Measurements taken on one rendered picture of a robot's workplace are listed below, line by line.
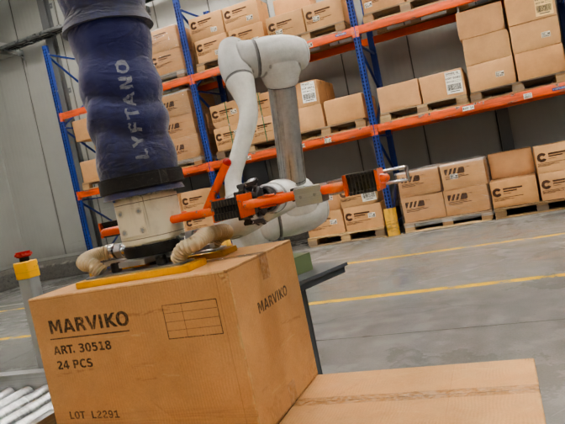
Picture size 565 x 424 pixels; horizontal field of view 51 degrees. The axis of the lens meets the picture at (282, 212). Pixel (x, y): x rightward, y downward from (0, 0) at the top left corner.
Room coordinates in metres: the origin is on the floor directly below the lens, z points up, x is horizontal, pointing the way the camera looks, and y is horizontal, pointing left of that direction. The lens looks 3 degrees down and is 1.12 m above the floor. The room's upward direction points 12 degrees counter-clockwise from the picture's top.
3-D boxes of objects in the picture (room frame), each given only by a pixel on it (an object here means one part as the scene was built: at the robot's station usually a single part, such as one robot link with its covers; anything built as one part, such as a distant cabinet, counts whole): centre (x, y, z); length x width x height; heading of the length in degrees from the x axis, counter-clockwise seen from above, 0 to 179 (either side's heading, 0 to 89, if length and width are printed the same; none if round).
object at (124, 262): (1.61, 0.36, 1.01); 0.34 x 0.25 x 0.06; 69
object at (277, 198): (1.65, 0.13, 1.07); 0.93 x 0.30 x 0.04; 69
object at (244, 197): (1.52, 0.12, 1.07); 0.10 x 0.08 x 0.06; 159
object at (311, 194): (1.45, -0.08, 1.07); 0.07 x 0.07 x 0.04; 69
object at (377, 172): (1.39, -0.20, 1.07); 0.08 x 0.07 x 0.05; 69
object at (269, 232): (2.30, 0.13, 0.98); 0.18 x 0.16 x 0.22; 102
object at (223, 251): (1.70, 0.32, 0.97); 0.34 x 0.10 x 0.05; 69
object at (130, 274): (1.52, 0.39, 0.97); 0.34 x 0.10 x 0.05; 69
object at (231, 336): (1.61, 0.35, 0.75); 0.60 x 0.40 x 0.40; 67
